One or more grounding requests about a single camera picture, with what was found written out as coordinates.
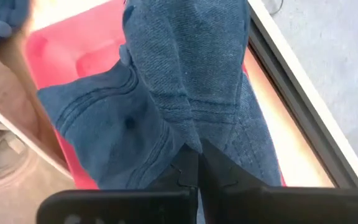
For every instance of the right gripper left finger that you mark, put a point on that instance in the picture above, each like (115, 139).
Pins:
(120, 207)

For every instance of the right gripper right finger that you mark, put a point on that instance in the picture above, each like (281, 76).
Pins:
(275, 205)

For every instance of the tan cotton hat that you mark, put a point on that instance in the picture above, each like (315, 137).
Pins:
(14, 81)
(11, 193)

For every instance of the red plastic tray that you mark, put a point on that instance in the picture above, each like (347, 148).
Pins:
(73, 46)

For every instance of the black aluminium table frame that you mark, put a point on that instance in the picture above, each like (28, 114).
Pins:
(306, 124)

